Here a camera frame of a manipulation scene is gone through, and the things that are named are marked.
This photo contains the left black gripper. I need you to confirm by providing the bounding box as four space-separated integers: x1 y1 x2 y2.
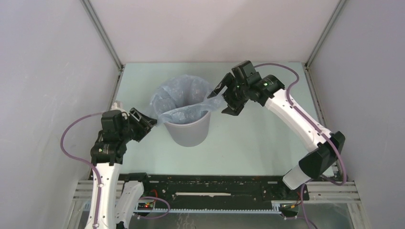
119 107 159 142

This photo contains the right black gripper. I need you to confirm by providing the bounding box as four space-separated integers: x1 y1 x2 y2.
208 73 249 117

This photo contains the blue plastic trash bag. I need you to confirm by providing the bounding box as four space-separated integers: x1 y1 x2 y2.
145 75 225 125

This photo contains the grey plastic trash bin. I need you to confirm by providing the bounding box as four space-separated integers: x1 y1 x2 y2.
164 112 211 147

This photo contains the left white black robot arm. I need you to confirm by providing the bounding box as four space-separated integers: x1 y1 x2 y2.
85 108 158 229

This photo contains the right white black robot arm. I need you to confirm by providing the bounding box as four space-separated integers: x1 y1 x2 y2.
208 61 347 199

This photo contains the small electronics board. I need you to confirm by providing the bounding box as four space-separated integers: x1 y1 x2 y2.
137 202 154 210

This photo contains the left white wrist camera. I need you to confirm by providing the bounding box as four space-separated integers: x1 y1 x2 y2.
110 101 128 120

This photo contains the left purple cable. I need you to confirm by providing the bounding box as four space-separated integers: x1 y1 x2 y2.
60 111 111 229

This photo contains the purple cable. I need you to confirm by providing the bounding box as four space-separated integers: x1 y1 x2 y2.
254 62 348 187
60 111 111 229

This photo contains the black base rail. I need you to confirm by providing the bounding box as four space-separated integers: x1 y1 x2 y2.
118 173 309 209

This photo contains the right aluminium frame post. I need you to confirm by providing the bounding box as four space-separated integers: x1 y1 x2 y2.
305 0 348 68

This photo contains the aluminium frame post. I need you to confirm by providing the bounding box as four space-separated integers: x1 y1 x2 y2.
80 0 124 72
305 0 348 68

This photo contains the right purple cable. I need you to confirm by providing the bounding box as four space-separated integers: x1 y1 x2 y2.
254 62 348 187

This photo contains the left aluminium frame post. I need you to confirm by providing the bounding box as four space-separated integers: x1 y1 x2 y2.
80 0 124 72

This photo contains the white slotted cable duct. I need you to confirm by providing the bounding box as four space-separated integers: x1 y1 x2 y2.
134 204 281 214

